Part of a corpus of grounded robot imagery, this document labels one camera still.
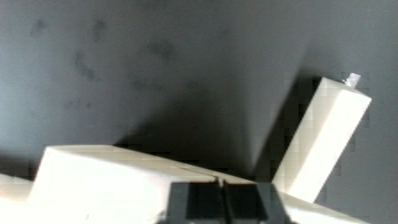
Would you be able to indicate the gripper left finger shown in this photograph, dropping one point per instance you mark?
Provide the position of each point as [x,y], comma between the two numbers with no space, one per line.
[195,204]

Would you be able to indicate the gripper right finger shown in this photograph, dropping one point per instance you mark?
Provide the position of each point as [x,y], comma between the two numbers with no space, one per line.
[255,204]

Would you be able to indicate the white cabinet body box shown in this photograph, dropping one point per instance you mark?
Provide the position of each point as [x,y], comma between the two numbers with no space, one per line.
[102,186]

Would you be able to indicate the white U-shaped fence frame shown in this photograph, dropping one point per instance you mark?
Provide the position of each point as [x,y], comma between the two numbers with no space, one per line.
[330,122]

